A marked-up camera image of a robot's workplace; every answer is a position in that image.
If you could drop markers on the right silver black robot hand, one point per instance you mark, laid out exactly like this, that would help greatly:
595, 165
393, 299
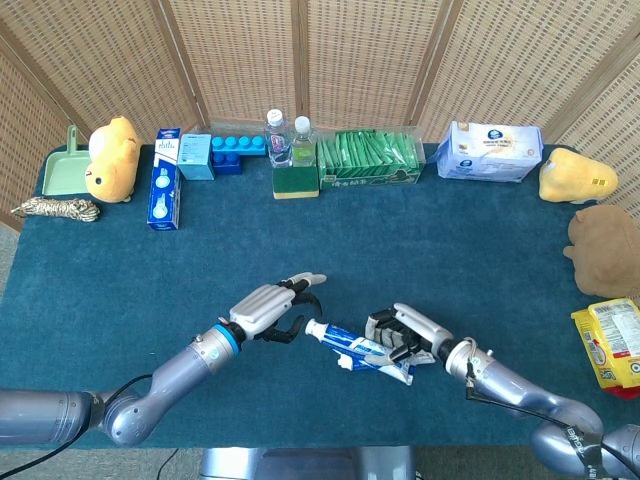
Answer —
422, 330

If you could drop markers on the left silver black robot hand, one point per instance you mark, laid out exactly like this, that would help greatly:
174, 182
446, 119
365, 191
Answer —
262, 307

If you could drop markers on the blue white Crest toothpaste tube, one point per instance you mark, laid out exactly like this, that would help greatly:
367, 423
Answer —
395, 374
345, 340

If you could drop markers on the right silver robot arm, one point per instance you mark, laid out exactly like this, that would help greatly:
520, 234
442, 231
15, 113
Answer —
515, 390

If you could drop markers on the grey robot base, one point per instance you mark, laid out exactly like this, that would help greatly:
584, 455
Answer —
300, 465

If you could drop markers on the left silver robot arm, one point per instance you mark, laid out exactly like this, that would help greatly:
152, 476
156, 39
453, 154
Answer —
175, 370

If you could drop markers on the long blue toothpaste box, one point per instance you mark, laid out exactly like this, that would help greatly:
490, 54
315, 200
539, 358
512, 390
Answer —
164, 195

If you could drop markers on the green packets box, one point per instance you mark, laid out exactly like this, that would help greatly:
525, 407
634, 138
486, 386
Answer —
370, 155

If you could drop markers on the yellow snack bag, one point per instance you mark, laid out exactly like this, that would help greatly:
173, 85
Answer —
615, 340

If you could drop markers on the blue table carpet mat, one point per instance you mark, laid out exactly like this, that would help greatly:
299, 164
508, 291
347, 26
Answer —
250, 240

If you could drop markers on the green and yellow sponge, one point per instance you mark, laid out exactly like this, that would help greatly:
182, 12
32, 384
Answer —
295, 181

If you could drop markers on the dark blue toy brick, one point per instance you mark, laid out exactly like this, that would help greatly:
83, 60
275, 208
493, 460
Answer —
227, 164

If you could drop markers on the small light blue carton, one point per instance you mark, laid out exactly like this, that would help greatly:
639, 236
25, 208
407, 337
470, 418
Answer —
196, 160

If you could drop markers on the green drink bottle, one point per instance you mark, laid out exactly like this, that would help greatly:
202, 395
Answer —
303, 150

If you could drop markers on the clear bottle with pink label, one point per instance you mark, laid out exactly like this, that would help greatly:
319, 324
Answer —
278, 145

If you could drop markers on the long light blue toy brick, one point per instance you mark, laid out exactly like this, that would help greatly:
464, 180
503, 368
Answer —
237, 146

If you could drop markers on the white tissue pack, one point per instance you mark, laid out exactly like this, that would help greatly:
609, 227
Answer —
487, 155

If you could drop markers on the brown plush toy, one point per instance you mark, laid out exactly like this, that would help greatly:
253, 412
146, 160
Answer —
607, 250

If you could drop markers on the yellow chick plush toy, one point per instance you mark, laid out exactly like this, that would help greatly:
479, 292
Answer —
112, 165

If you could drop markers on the yellow plush with tag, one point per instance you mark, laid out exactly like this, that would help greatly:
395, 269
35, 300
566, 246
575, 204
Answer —
575, 177

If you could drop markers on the green plastic dustpan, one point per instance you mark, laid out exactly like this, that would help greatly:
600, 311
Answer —
65, 172

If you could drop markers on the wicker folding screen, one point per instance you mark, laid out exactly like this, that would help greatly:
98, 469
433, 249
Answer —
350, 50

